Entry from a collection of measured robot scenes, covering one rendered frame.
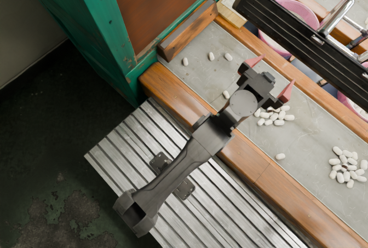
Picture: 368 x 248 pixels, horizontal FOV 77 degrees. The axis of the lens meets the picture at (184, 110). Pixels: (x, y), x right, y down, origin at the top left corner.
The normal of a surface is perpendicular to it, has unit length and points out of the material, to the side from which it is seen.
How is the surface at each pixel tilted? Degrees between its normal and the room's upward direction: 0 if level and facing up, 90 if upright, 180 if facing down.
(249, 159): 0
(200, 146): 0
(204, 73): 0
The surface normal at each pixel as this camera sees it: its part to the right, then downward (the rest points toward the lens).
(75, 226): 0.04, -0.25
